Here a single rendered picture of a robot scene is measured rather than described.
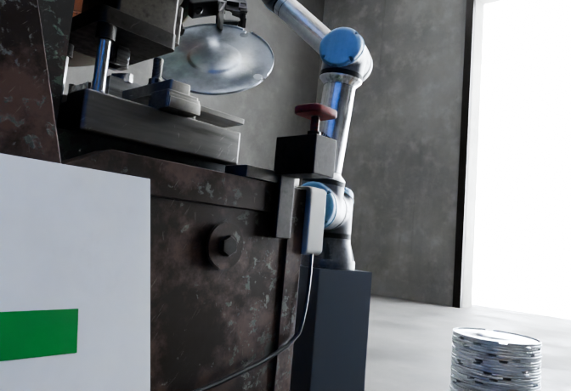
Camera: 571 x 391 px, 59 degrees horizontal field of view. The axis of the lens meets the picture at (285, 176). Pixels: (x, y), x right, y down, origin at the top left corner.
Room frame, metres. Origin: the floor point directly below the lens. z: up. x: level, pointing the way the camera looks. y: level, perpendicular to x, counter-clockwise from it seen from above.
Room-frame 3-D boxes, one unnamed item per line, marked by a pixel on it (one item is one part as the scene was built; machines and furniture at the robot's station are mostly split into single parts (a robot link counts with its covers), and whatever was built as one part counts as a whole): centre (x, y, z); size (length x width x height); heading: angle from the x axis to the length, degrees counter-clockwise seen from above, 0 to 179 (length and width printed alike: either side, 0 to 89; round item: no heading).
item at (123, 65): (0.96, 0.35, 0.84); 0.05 x 0.03 x 0.04; 48
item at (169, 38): (0.95, 0.36, 0.86); 0.20 x 0.16 x 0.05; 48
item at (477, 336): (1.83, -0.79, 0.25); 0.29 x 0.29 x 0.01
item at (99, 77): (0.85, 0.34, 0.81); 0.02 x 0.02 x 0.14
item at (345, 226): (1.47, -0.14, 0.62); 0.13 x 0.12 x 0.14; 159
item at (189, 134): (0.95, 0.35, 0.68); 0.45 x 0.30 x 0.06; 48
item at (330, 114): (0.90, -0.04, 0.72); 0.07 x 0.06 x 0.08; 138
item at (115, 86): (0.96, 0.35, 0.76); 0.15 x 0.09 x 0.05; 48
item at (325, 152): (0.91, -0.03, 0.62); 0.10 x 0.06 x 0.20; 48
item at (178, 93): (0.84, 0.23, 0.76); 0.17 x 0.06 x 0.10; 48
